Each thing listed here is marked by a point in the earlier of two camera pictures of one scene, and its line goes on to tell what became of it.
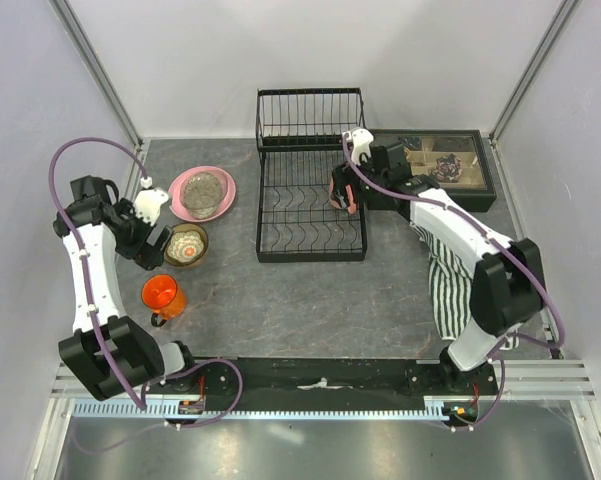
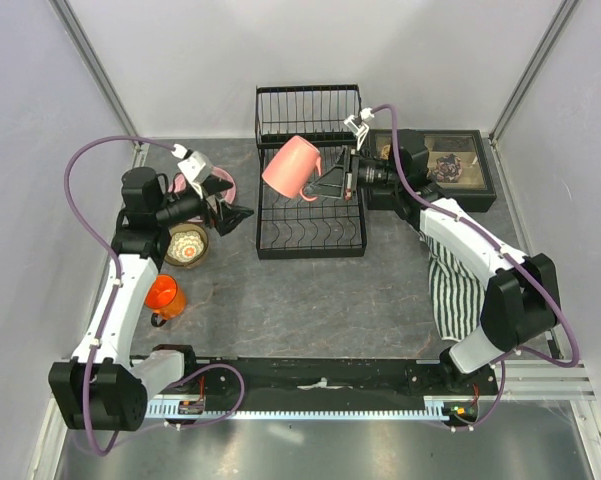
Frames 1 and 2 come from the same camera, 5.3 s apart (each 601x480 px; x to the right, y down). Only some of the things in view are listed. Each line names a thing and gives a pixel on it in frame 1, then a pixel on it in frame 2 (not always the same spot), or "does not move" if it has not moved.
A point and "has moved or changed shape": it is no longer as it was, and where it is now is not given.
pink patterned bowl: (187, 245) does not move
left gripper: (146, 255) to (226, 216)
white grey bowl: (186, 245) does not move
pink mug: (343, 192) has moved or changed shape
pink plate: (177, 205) does not move
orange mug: (164, 297) does not move
